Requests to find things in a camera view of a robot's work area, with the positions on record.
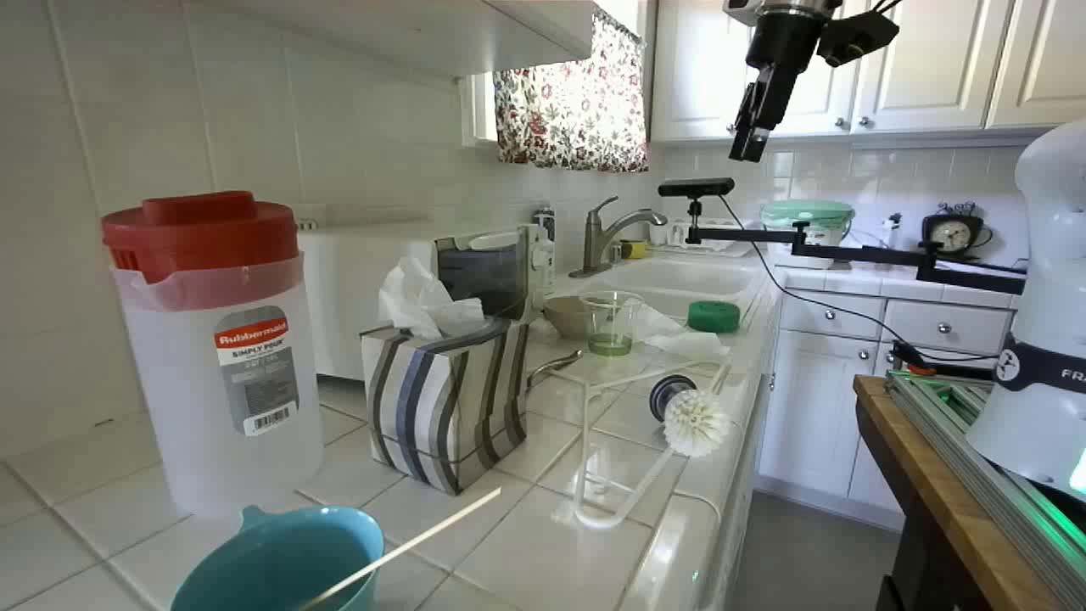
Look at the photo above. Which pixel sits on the thin wooden stick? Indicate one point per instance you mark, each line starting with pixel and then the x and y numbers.
pixel 441 527

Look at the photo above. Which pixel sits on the aluminium rail frame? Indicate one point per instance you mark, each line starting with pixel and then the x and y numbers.
pixel 994 487

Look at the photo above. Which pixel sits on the light green bowl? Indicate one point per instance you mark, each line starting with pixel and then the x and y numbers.
pixel 804 215

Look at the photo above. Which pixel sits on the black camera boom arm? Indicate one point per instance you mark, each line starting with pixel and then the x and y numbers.
pixel 861 252

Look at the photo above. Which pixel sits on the beige ceramic bowl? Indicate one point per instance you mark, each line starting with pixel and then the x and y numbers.
pixel 563 320

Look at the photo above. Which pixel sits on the striped fabric bag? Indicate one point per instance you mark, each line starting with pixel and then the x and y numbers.
pixel 441 409

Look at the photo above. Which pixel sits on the grey metal faucet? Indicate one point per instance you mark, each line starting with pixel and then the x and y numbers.
pixel 599 240

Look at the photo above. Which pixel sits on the glass cup with green base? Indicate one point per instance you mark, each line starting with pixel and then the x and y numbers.
pixel 607 341

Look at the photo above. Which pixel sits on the teal plastic bowl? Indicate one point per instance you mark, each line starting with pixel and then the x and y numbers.
pixel 274 564

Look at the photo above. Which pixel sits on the white kitchen sink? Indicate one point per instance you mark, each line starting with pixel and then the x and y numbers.
pixel 679 278

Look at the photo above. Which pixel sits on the round dial kitchen scale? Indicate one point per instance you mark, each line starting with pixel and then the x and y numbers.
pixel 952 236

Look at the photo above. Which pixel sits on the white wall cabinets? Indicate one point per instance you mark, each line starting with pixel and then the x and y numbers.
pixel 700 68

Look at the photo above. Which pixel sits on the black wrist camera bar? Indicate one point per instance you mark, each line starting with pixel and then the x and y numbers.
pixel 861 37

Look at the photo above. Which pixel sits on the white soap bottle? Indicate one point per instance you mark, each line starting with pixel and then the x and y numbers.
pixel 544 244

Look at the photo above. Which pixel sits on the floral window curtain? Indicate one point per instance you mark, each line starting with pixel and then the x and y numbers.
pixel 570 114

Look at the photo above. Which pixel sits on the white base cabinets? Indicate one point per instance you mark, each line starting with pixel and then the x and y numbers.
pixel 817 419

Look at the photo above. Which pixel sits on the round green scrubber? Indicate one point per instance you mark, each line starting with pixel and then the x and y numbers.
pixel 715 318

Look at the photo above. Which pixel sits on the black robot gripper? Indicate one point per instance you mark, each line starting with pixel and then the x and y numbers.
pixel 789 45

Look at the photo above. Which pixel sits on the white tissue paper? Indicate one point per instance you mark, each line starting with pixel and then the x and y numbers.
pixel 412 300

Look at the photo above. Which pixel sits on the plastic pitcher with red lid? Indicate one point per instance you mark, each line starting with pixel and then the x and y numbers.
pixel 216 396

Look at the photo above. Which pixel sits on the black red clamp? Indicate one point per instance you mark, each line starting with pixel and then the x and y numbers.
pixel 909 363

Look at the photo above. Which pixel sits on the metal spoon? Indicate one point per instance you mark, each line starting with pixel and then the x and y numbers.
pixel 555 365

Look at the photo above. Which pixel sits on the wooden table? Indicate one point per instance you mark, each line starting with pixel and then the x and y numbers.
pixel 937 498

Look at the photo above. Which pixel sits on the black stereo camera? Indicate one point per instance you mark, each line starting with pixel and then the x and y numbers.
pixel 697 187

